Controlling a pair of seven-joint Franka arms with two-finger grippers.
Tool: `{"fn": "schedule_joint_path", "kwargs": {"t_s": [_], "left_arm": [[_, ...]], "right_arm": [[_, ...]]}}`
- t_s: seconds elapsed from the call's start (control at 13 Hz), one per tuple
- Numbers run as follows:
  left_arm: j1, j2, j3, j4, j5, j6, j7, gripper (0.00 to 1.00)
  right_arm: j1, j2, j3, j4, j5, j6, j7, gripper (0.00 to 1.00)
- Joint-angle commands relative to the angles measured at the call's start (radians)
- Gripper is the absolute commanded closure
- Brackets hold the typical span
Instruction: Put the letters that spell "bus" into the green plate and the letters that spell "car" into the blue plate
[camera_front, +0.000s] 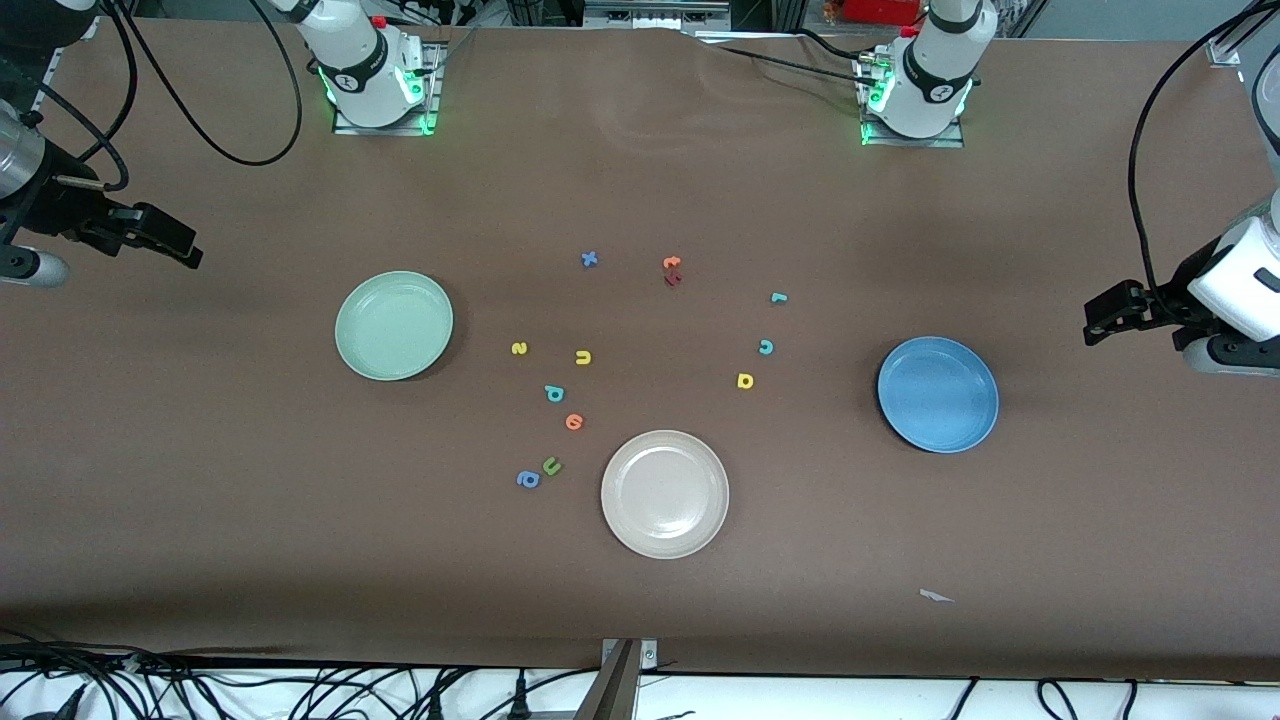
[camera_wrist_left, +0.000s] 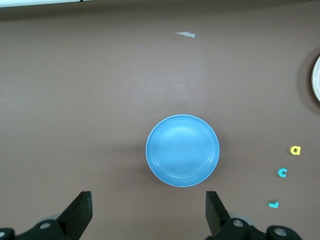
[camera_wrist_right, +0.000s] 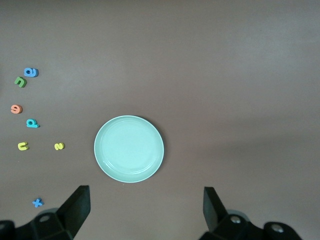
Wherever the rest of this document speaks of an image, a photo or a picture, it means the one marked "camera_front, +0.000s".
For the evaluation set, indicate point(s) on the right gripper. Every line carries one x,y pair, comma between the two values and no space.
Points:
52,213

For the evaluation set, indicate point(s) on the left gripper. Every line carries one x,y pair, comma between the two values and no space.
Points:
1178,287

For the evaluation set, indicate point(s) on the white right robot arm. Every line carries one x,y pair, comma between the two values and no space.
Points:
360,60

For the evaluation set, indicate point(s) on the blue plate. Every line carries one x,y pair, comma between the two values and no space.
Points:
938,394

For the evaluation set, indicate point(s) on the green plate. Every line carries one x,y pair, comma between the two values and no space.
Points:
394,326

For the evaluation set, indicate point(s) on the white paper scrap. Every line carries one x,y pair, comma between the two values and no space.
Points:
935,596

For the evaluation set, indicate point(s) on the red box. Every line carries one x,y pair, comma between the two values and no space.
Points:
880,10

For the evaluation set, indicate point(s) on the blue foam letter a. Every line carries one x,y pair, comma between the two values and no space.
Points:
528,480

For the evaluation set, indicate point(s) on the table cover sheet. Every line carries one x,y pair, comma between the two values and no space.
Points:
640,180

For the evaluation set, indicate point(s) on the beige plate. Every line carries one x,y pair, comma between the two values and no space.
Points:
665,494

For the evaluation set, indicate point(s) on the aluminium table leg profile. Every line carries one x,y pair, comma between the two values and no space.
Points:
610,695

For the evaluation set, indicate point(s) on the aluminium corner post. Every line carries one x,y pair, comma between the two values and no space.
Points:
1225,50

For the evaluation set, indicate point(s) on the aluminium frame bar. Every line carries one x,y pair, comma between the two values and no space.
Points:
655,12

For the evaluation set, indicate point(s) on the metal bracket plate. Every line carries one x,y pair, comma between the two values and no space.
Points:
648,655

